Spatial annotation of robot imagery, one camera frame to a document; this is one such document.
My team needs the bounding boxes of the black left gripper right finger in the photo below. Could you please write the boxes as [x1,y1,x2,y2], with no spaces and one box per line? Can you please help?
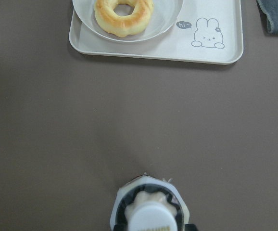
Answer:
[184,224,198,231]

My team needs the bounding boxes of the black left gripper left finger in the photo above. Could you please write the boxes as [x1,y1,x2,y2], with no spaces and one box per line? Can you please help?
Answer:
[113,224,127,231]

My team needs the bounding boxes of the tea bottle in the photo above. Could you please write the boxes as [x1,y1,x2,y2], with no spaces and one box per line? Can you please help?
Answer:
[110,174,190,231]

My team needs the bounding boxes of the cream rabbit tray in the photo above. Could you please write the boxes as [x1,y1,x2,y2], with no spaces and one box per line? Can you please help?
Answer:
[69,0,243,65]

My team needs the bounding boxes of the donut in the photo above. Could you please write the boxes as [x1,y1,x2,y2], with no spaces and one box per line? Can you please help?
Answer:
[94,0,154,38]

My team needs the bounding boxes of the white plate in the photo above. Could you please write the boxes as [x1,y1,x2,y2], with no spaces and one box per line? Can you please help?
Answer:
[73,0,183,42]

